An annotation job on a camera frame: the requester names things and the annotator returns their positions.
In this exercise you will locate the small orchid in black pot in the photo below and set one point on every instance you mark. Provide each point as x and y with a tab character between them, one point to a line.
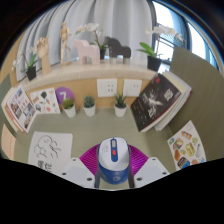
31	73

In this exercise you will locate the white wall socket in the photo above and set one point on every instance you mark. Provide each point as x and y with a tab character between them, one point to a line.
106	87
132	87

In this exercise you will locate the white sticker sheet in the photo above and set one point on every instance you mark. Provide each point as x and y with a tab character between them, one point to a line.
45	101

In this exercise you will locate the dark wooden horse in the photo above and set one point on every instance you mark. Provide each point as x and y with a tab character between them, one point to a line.
118	50

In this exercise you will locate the large orchid in black pot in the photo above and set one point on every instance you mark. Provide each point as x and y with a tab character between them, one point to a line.
154	63

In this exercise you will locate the pink wooden horse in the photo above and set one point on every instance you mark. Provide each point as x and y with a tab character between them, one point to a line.
85	50

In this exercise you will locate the white mouse pad with drawing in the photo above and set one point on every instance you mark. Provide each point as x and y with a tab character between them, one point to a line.
50	150

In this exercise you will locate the wooden hand model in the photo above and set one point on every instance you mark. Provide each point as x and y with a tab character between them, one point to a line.
43	50

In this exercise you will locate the white orchid behind horses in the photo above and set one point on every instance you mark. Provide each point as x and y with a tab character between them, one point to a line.
88	27

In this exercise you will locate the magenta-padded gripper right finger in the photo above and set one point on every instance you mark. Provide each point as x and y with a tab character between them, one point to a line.
151	170

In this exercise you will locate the colourful food sticker sheet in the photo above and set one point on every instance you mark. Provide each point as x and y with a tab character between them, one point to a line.
186	146

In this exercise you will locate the white books behind black book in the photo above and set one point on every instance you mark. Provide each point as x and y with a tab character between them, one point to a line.
181	86

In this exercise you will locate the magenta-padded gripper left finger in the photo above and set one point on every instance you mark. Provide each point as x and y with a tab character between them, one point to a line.
76	171

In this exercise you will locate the purple round disc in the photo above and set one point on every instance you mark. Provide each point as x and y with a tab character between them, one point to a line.
63	93

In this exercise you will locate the grey-white curtain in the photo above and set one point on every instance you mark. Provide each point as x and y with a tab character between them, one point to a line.
126	20

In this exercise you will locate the black book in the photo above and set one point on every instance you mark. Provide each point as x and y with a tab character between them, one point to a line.
155	103

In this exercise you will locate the blue and white computer mouse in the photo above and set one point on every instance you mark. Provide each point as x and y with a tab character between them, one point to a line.
113	163

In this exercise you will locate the beige card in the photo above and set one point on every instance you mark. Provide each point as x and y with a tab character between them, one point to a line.
8	143

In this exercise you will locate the red and white magazine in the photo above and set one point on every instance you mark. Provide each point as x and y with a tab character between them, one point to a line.
20	108

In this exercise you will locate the small succulent in white pot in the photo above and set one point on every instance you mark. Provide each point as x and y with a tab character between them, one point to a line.
70	111
120	111
89	110

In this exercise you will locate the wooden mannequin figure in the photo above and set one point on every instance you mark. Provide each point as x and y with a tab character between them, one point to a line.
65	36

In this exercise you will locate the window with dark frame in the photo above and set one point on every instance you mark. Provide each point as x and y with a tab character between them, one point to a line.
196	43

